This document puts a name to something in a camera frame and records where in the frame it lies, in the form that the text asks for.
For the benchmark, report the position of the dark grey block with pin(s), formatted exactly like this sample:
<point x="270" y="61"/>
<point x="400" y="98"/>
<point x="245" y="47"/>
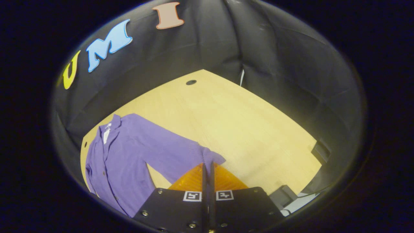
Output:
<point x="283" y="195"/>
<point x="321" y="151"/>

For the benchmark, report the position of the white sheet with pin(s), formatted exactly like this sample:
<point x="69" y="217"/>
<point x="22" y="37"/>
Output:
<point x="299" y="202"/>

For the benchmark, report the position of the purple knit cardigan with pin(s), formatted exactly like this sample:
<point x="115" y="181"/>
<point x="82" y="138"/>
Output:
<point x="129" y="155"/>

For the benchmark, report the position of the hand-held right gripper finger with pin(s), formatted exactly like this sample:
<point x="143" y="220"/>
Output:
<point x="212" y="207"/>
<point x="205" y="207"/>

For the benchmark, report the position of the black backdrop cloth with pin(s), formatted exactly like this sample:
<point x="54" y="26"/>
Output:
<point x="275" y="64"/>

